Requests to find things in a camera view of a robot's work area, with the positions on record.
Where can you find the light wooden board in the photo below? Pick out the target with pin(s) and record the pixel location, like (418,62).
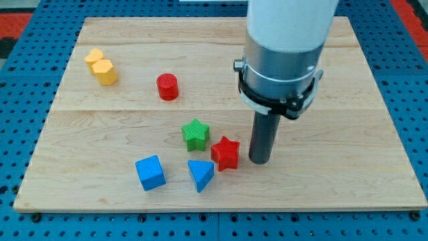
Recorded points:
(342,155)

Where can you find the blue triangle block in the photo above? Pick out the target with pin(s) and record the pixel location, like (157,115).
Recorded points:
(201,172)

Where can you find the red star block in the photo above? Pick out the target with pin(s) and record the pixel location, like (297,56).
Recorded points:
(225,153)

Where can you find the yellow hexagon block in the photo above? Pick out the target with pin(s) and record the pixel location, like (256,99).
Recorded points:
(105,72)

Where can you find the red cylinder block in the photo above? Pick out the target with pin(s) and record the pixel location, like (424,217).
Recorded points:
(167,85)

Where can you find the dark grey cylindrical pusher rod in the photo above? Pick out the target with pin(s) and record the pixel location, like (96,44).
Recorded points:
(262,137)

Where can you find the green star block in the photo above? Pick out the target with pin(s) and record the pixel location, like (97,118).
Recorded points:
(195,135)

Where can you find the yellow heart block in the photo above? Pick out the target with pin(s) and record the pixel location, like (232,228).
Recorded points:
(94,55)

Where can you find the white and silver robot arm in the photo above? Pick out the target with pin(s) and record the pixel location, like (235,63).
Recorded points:
(283,43)

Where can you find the blue cube block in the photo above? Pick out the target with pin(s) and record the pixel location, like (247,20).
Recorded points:
(150,173)

